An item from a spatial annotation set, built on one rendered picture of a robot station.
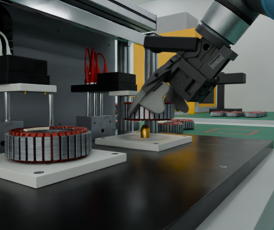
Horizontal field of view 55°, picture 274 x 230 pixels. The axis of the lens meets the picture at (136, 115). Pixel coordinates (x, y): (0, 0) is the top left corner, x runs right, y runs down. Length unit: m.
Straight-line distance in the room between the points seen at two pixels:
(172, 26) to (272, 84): 2.24
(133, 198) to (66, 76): 0.53
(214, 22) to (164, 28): 4.20
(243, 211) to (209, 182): 0.04
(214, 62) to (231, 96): 5.26
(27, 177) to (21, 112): 0.37
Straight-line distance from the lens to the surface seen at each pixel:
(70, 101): 0.74
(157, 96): 0.49
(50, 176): 0.30
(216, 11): 0.48
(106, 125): 0.65
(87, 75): 0.64
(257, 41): 5.76
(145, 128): 0.56
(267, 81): 5.63
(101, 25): 0.62
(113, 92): 0.57
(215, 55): 0.49
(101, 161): 0.35
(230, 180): 0.33
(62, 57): 0.73
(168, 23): 4.65
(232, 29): 0.48
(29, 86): 0.39
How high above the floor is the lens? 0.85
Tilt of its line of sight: 3 degrees down
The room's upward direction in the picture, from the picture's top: straight up
